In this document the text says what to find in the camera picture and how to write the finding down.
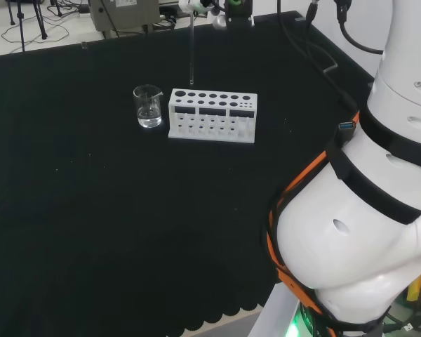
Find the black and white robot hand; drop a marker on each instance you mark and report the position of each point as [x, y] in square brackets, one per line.
[238, 17]

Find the white test tube rack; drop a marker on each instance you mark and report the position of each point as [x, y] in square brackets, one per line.
[210, 131]

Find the small clear glass beaker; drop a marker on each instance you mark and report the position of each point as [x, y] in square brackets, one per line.
[148, 114]

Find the grey equipment box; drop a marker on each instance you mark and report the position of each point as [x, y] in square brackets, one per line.
[126, 14]

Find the small clear cloth clip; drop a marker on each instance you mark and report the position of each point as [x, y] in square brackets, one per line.
[84, 45]

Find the black tripod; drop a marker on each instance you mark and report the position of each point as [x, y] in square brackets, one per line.
[21, 21]

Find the black bench cloth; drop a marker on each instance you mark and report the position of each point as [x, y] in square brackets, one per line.
[91, 210]

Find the pale mounting board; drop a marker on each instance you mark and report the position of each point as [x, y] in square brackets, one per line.
[277, 309]

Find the yellow stop button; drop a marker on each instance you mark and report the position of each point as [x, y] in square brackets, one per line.
[415, 286]

